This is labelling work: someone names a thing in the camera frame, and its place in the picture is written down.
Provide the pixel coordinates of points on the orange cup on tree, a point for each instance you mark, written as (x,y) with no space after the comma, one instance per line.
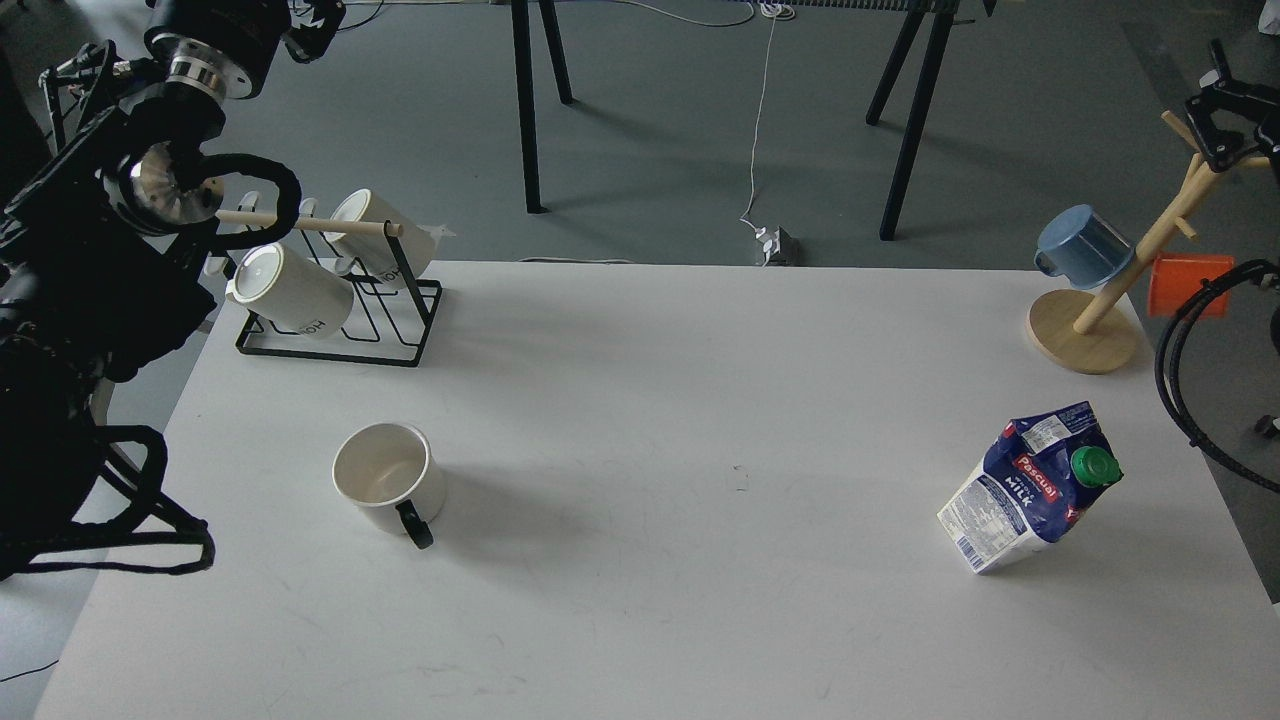
(1176,276)

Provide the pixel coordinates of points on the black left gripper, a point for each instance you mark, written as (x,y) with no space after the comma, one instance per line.
(225,48)

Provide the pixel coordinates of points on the grey power adapter on floor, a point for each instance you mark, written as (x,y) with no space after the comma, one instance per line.
(779,248)

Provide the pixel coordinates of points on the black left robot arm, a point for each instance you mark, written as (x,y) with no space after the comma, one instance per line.
(103,248)

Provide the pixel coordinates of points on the white mug rear on rack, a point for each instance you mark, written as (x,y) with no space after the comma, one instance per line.
(373,250)

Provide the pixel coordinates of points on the wooden mug tree stand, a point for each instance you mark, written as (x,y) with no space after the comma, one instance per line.
(1081,329)

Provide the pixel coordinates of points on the black table leg right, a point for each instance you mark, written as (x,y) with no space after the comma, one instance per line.
(943,14)

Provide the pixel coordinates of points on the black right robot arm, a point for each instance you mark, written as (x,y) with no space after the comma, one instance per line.
(1231,124)

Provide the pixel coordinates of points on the blue milk carton green cap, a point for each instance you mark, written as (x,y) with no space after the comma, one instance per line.
(1035,482)

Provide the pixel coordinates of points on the white mug on rack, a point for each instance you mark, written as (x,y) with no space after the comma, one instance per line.
(373,250)
(295,293)

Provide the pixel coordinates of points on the black wire mug rack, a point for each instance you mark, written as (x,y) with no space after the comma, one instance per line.
(357,295)

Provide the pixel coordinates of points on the white mug black handle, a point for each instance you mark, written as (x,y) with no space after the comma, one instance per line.
(390,473)

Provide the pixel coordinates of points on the white mug front on rack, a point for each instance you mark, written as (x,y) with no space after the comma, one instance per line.
(295,293)

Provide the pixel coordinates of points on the blue cup on tree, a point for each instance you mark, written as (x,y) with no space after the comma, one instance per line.
(1081,247)

